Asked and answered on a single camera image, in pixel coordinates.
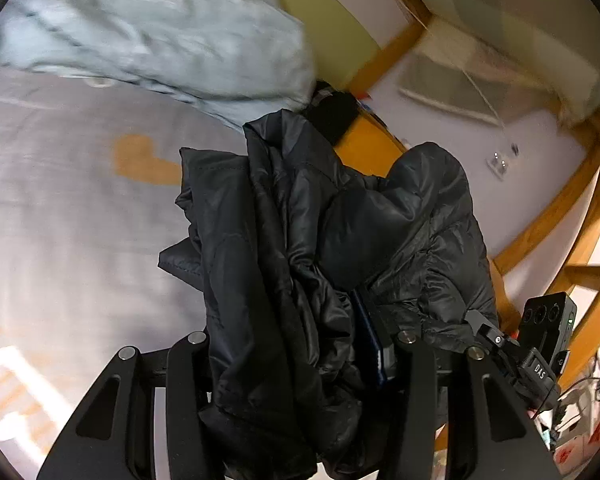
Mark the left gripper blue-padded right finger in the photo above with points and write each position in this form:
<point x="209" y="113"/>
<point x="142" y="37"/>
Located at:
<point x="491" y="434"/>

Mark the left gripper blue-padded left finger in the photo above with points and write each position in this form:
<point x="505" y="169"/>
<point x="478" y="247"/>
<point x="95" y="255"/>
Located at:
<point x="110" y="434"/>

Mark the black puffer jacket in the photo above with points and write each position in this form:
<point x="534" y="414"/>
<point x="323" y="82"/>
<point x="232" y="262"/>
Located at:
<point x="285" y="242"/>

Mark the grey patterned bed sheet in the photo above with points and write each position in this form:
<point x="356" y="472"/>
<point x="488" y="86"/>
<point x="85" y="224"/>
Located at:
<point x="89" y="174"/>

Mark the orange yellow cushion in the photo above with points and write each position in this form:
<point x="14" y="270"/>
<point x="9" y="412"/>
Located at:
<point x="369" y="147"/>

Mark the black cloth by cushion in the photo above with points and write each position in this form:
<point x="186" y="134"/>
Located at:
<point x="330" y="111"/>

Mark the plaid hanging curtain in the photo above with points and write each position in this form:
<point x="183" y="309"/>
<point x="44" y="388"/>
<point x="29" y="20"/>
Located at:
<point x="557" y="40"/>

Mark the light blue duvet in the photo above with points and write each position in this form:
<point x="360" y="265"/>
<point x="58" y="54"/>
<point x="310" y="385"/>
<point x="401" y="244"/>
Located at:
<point x="235" y="60"/>

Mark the wooden bed frame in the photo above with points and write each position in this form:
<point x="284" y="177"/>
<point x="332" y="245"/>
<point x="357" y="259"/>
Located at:
<point x="551" y="165"/>

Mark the white wall socket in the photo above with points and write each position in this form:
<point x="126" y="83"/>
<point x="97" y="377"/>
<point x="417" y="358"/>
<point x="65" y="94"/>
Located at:
<point x="503" y="161"/>

